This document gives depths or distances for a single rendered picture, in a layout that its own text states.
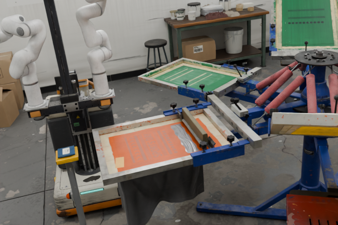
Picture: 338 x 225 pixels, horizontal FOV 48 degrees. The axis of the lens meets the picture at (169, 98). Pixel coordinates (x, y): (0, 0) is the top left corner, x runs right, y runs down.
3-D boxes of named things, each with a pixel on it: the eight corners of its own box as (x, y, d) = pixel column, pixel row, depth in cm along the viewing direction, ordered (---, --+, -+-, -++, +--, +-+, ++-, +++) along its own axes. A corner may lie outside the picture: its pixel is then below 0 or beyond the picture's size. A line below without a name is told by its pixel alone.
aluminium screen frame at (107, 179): (103, 186, 192) (102, 180, 190) (92, 134, 244) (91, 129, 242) (244, 151, 209) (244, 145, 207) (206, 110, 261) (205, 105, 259)
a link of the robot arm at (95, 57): (87, 74, 250) (83, 50, 243) (102, 68, 259) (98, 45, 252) (97, 76, 244) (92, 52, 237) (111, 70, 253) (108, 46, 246)
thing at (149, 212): (132, 234, 217) (122, 174, 200) (131, 230, 220) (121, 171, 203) (206, 214, 227) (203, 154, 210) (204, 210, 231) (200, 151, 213)
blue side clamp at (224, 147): (193, 167, 202) (192, 156, 199) (190, 162, 206) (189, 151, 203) (244, 154, 208) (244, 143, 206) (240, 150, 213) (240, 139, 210)
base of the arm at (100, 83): (92, 90, 264) (89, 69, 258) (110, 87, 266) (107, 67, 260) (93, 98, 250) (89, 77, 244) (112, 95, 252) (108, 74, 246)
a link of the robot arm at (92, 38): (68, 9, 235) (91, 3, 248) (85, 67, 246) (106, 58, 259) (81, 6, 225) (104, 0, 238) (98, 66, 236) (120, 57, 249)
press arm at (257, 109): (237, 122, 232) (237, 115, 230) (233, 118, 238) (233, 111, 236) (262, 117, 236) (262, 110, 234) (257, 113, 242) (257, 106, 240)
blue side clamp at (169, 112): (165, 123, 251) (164, 114, 248) (163, 120, 256) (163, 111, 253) (207, 114, 258) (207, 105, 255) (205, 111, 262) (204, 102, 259)
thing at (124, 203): (129, 236, 217) (118, 175, 200) (116, 191, 257) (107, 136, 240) (134, 235, 218) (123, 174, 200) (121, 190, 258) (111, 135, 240)
